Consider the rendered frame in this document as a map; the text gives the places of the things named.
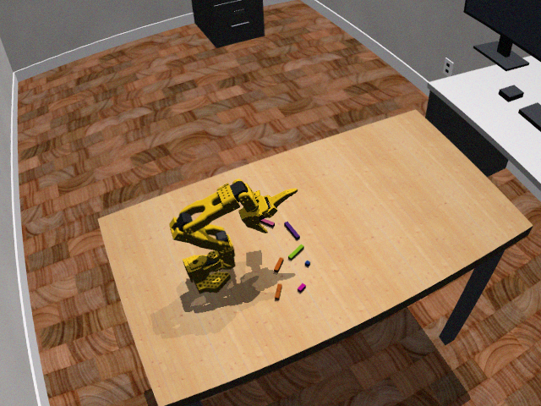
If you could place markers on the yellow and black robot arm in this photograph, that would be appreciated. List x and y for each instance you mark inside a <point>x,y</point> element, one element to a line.
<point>197,232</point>

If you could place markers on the pink rod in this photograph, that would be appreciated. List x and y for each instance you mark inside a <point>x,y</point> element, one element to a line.
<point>268,223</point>

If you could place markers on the lime green rod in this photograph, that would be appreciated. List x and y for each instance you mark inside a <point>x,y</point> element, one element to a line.
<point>296,252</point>

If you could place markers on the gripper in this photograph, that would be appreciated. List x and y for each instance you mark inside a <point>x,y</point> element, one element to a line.
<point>264,209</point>

